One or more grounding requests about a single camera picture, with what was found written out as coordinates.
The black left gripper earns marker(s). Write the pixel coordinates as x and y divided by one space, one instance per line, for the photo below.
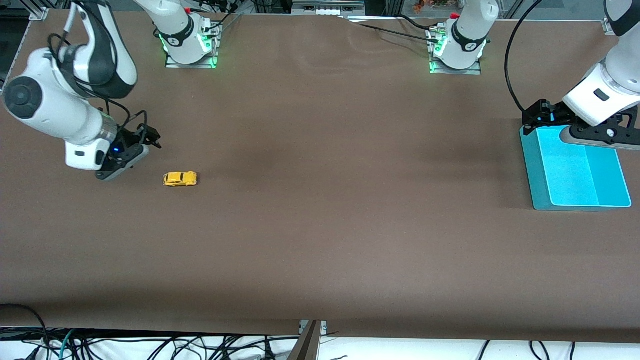
549 115

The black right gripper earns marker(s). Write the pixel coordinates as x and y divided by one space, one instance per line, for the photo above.
131 138

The yellow beetle toy car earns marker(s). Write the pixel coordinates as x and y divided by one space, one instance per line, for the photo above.
180 178

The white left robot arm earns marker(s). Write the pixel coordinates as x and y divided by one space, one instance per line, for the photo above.
605 90

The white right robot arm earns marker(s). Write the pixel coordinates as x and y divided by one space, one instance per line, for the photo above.
55 110

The cyan plastic bin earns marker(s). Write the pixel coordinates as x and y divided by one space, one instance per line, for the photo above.
575 175

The white power strip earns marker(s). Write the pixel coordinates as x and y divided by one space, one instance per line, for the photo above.
327 7

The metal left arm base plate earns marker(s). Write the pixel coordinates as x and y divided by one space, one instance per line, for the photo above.
477 70

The metal table corner bracket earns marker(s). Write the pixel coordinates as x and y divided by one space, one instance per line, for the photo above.
608 27
39 13

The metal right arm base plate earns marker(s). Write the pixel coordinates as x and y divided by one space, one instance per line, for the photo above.
212 47

